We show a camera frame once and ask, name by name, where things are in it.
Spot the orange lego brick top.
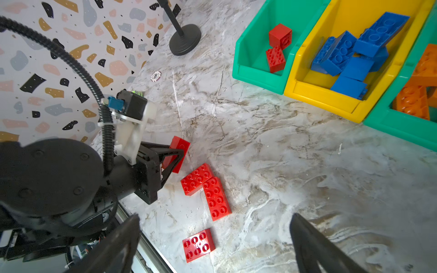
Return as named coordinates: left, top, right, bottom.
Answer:
left=405, top=44, right=437, bottom=87

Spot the blue lego brick slim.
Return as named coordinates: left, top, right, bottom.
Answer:
left=340, top=57, right=374, bottom=81

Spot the blue lego brick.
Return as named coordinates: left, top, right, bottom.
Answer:
left=353, top=12, right=410, bottom=58
left=311, top=31, right=357, bottom=76
left=330, top=76, right=368, bottom=100

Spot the green microphone on stand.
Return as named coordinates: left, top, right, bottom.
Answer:
left=158, top=0, right=201, bottom=56

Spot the blue lego brick top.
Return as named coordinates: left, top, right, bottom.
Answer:
left=353, top=12, right=410, bottom=58

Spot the orange lego brick low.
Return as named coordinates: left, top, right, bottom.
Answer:
left=392, top=86, right=430, bottom=121

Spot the right green bin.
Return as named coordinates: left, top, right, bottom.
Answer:
left=364, top=8, right=437, bottom=151

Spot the small red lego cube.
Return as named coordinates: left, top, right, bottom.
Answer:
left=269, top=23, right=292, bottom=50

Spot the green bin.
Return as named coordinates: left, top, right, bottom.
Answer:
left=232, top=0, right=330, bottom=95
left=364, top=8, right=437, bottom=151

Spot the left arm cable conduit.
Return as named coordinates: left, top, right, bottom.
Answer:
left=0, top=16, right=115, bottom=176

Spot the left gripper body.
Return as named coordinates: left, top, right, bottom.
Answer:
left=105, top=142, right=183, bottom=205

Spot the left green bin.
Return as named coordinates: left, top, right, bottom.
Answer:
left=232, top=0, right=330, bottom=95

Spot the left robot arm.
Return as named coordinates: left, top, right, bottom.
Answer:
left=1, top=139, right=185, bottom=262

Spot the lone red lego brick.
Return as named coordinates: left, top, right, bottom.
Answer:
left=183, top=229, right=216, bottom=263

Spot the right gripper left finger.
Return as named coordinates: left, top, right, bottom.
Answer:
left=66, top=214, right=140, bottom=273

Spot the yellow middle bin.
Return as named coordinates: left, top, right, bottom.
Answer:
left=284, top=1, right=437, bottom=123

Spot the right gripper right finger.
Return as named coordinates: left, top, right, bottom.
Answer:
left=290, top=213, right=366, bottom=273

